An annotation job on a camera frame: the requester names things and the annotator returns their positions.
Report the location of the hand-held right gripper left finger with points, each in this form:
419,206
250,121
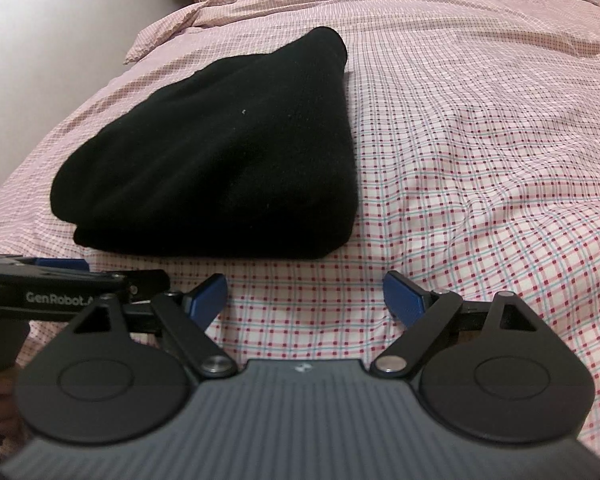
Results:
210,295

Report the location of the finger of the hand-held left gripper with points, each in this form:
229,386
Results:
62,262
145,281

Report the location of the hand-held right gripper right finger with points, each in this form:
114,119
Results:
402,297

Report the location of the black garment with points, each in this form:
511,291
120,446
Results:
220,170

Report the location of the person's left hand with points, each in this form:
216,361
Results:
2,405

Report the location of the bed with pink checked sheet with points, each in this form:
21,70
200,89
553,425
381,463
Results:
480,135

